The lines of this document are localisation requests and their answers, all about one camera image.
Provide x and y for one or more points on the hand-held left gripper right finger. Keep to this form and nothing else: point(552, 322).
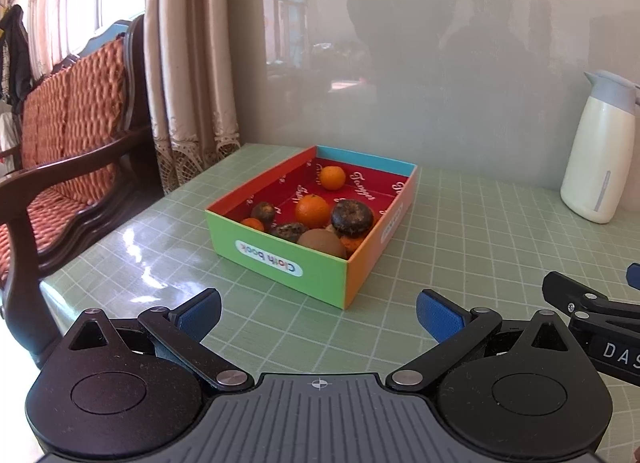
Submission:
point(440, 314)

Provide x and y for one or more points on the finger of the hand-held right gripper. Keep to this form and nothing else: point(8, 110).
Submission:
point(562, 288)
point(634, 275)

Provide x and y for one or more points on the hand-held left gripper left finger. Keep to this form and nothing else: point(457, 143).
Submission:
point(200, 312)

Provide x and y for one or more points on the colourful cardboard box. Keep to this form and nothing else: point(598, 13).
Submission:
point(280, 263)

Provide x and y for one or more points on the small red-orange fruit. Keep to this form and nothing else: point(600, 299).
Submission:
point(253, 224)

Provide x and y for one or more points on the mandarin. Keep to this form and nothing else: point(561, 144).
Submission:
point(332, 177)
point(312, 210)
point(353, 243)

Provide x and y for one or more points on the tan longan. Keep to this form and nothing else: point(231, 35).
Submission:
point(263, 212)

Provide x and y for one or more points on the kiwi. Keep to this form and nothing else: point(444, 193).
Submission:
point(322, 244)

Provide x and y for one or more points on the white thermos jug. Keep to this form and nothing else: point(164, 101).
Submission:
point(595, 153)

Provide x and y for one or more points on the wooden sofa with orange cushions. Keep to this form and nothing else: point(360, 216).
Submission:
point(75, 143)

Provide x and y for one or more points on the beige patterned curtain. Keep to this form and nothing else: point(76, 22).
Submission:
point(195, 68)

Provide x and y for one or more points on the white garment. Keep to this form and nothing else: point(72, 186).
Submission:
point(7, 135)

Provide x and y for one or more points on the dark plaid-lined coat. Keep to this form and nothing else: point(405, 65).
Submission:
point(20, 53)

